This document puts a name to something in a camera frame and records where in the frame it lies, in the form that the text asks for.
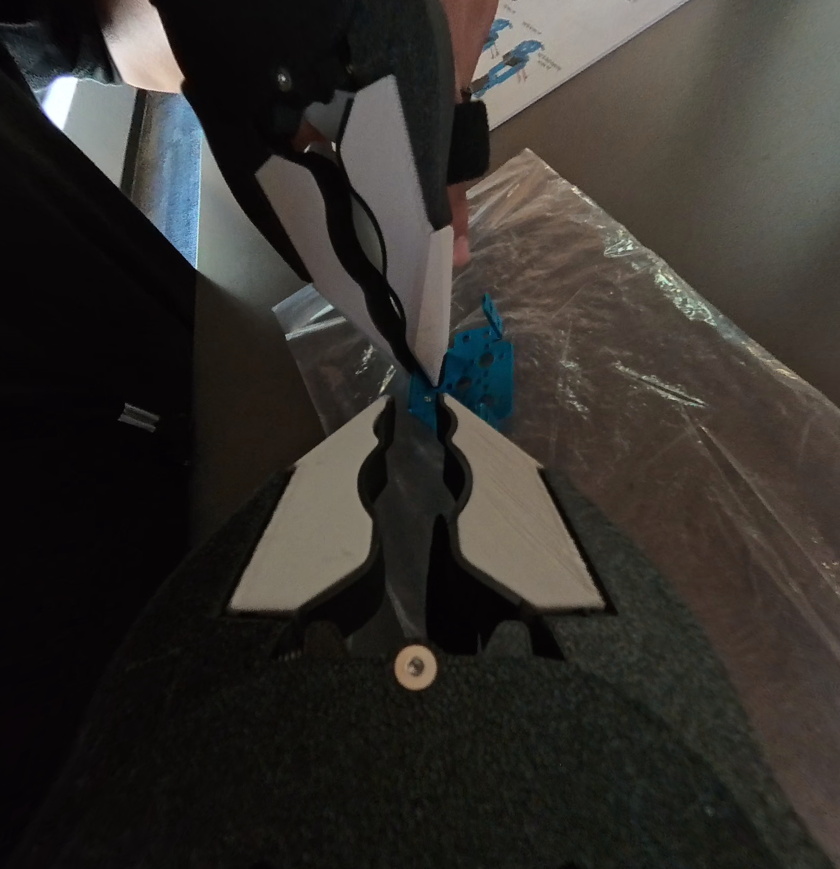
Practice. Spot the person's left hand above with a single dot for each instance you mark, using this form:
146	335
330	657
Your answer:
467	41

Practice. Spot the clear plastic bag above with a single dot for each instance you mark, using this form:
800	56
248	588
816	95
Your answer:
630	407

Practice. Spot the grey desk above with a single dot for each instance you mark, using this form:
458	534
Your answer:
732	170

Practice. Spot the blue perforated metal bracket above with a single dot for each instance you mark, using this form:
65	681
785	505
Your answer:
474	366

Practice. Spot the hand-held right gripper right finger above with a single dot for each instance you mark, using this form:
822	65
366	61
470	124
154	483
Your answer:
528	543

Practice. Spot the white instruction manual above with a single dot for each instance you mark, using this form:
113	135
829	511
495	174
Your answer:
569	47

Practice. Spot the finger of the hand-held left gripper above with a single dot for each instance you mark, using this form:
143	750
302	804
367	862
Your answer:
298	217
393	190

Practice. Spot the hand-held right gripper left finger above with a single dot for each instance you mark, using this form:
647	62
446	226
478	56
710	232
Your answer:
304	543

